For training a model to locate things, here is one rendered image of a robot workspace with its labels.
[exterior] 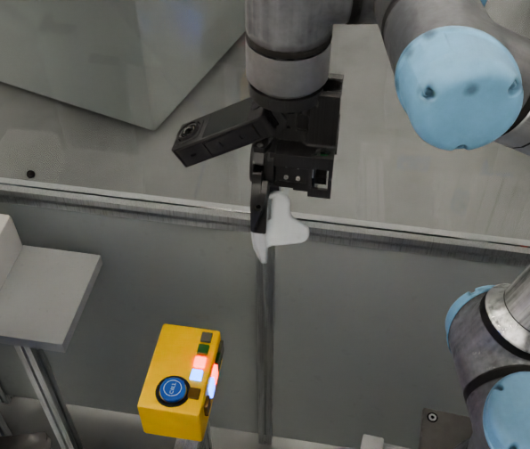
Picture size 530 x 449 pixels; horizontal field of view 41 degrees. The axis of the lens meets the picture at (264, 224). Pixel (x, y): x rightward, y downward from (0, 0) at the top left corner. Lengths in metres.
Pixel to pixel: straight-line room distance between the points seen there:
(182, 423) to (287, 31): 0.73
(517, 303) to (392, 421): 1.15
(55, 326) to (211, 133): 0.90
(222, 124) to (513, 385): 0.51
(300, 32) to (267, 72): 0.05
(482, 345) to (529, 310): 0.09
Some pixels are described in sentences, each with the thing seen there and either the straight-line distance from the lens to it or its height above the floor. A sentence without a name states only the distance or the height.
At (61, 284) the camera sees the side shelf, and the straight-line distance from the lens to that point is 1.59.
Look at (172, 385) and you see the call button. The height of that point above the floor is 1.08.
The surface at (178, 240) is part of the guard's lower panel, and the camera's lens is 1.57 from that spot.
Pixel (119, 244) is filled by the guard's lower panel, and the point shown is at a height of 0.86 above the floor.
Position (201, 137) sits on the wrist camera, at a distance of 0.70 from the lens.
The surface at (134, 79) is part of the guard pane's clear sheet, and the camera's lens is 1.32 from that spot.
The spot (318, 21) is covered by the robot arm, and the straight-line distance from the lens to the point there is 0.60.
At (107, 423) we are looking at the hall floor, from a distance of 2.38.
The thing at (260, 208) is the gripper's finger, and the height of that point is 1.56.
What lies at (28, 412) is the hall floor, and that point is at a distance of 2.46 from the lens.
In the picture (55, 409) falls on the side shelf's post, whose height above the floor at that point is 0.37.
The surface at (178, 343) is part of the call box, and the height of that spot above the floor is 1.07.
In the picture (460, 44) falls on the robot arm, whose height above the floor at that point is 1.81.
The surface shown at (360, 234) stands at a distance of 1.45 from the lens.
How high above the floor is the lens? 2.06
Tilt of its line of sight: 47 degrees down
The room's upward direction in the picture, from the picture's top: straight up
